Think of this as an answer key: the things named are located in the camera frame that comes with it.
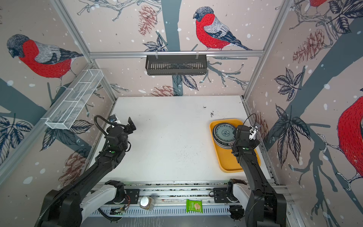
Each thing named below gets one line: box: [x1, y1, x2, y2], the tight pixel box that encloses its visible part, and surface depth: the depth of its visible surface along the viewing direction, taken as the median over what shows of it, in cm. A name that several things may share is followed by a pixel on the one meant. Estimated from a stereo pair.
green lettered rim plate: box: [212, 127, 236, 150], surface depth 90 cm
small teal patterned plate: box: [213, 122, 237, 143], surface depth 94 cm
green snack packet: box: [185, 199, 204, 214], surface depth 71 cm
